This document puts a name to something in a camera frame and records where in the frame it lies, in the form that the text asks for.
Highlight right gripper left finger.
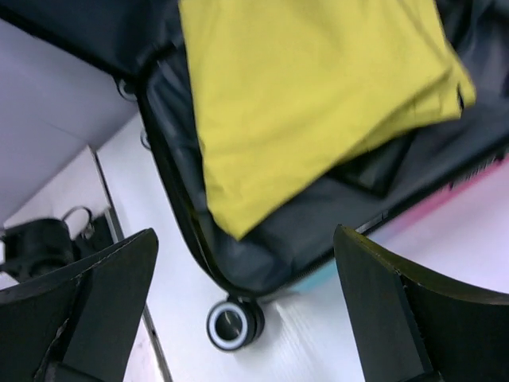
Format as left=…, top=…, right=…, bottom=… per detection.
left=1, top=228, right=158, bottom=381

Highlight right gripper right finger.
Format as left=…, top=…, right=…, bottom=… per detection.
left=334, top=225, right=508, bottom=381

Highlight pink and teal suitcase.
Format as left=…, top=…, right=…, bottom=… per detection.
left=1, top=1, right=508, bottom=346

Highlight yellow cloth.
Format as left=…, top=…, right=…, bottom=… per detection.
left=179, top=1, right=476, bottom=239

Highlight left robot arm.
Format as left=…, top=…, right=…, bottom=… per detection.
left=1, top=218, right=75, bottom=283

